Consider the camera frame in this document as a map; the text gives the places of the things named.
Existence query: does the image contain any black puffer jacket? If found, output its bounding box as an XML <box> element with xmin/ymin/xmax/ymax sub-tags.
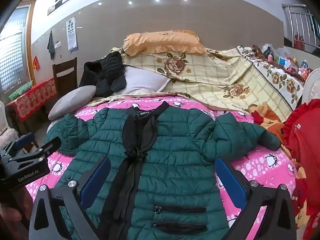
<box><xmin>79</xmin><ymin>51</ymin><xmax>127</xmax><ymax>98</ymax></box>

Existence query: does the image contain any pink penguin print blanket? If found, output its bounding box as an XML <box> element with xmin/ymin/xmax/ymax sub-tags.
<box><xmin>25</xmin><ymin>92</ymin><xmax>298</xmax><ymax>240</ymax></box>

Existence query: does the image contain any metal stair railing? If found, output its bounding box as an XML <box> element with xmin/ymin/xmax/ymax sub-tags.
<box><xmin>282</xmin><ymin>3</ymin><xmax>320</xmax><ymax>55</ymax></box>

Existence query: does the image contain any yellow floral quilt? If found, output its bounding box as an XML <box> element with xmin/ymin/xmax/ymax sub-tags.
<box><xmin>87</xmin><ymin>45</ymin><xmax>307</xmax><ymax>125</ymax></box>

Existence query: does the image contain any green box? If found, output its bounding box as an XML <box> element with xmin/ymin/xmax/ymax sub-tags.
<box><xmin>9</xmin><ymin>80</ymin><xmax>33</xmax><ymax>100</ymax></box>

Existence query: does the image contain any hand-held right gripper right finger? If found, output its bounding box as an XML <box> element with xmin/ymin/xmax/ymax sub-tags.
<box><xmin>215</xmin><ymin>157</ymin><xmax>297</xmax><ymax>240</ymax></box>

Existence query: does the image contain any person's left forearm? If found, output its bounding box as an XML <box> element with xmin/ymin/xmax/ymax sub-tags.
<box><xmin>0</xmin><ymin>180</ymin><xmax>33</xmax><ymax>233</ymax></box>

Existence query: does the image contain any dark hanging cloth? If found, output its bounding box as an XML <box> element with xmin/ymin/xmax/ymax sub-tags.
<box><xmin>47</xmin><ymin>31</ymin><xmax>56</xmax><ymax>60</ymax></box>

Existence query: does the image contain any grey pillow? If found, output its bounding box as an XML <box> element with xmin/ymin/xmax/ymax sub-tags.
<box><xmin>48</xmin><ymin>85</ymin><xmax>97</xmax><ymax>121</ymax></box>

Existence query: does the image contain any red cylinder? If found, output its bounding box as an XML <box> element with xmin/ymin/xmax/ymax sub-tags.
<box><xmin>294</xmin><ymin>33</ymin><xmax>307</xmax><ymax>51</ymax></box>

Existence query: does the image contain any paper calendar on wall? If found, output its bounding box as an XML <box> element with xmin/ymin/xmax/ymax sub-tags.
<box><xmin>66</xmin><ymin>17</ymin><xmax>78</xmax><ymax>53</ymax></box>

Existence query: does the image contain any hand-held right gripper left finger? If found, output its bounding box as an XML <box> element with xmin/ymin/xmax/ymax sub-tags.
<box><xmin>29</xmin><ymin>156</ymin><xmax>112</xmax><ymax>240</ymax></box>

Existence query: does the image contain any orange cartoon blanket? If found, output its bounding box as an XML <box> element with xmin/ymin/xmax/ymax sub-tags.
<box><xmin>247</xmin><ymin>102</ymin><xmax>287</xmax><ymax>145</ymax></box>

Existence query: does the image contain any dark wooden chair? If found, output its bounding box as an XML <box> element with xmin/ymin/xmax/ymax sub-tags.
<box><xmin>52</xmin><ymin>57</ymin><xmax>78</xmax><ymax>98</ymax></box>

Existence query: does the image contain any green puffer jacket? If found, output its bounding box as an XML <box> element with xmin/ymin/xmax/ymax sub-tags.
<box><xmin>44</xmin><ymin>102</ymin><xmax>281</xmax><ymax>240</ymax></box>

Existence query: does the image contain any orange ruffled pillow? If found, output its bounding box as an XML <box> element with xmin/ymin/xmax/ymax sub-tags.
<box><xmin>122</xmin><ymin>29</ymin><xmax>207</xmax><ymax>57</ymax></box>

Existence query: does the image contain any red ruffled cloth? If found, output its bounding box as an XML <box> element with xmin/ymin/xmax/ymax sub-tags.
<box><xmin>282</xmin><ymin>99</ymin><xmax>320</xmax><ymax>240</ymax></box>

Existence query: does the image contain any white pillow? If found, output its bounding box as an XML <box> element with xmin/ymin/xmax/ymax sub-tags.
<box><xmin>122</xmin><ymin>66</ymin><xmax>172</xmax><ymax>95</ymax></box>

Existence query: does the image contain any pale textured cloth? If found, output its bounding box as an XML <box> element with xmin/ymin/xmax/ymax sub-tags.
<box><xmin>0</xmin><ymin>101</ymin><xmax>18</xmax><ymax>150</ymax></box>

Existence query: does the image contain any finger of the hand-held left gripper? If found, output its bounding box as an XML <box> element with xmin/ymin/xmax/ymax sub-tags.
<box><xmin>5</xmin><ymin>132</ymin><xmax>35</xmax><ymax>157</ymax></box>
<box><xmin>9</xmin><ymin>137</ymin><xmax>62</xmax><ymax>164</ymax></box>

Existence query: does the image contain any white chair back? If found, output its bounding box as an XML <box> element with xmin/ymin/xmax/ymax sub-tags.
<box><xmin>301</xmin><ymin>68</ymin><xmax>320</xmax><ymax>105</ymax></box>

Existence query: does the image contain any red patterned tablecloth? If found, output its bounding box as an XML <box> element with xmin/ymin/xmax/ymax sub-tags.
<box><xmin>5</xmin><ymin>77</ymin><xmax>58</xmax><ymax>123</ymax></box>

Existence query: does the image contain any clutter of bottles and bags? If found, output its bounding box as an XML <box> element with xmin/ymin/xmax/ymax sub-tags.
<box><xmin>252</xmin><ymin>44</ymin><xmax>313</xmax><ymax>80</ymax></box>

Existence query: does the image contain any window with wooden frame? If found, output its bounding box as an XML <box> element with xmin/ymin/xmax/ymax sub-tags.
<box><xmin>0</xmin><ymin>0</ymin><xmax>35</xmax><ymax>90</ymax></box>

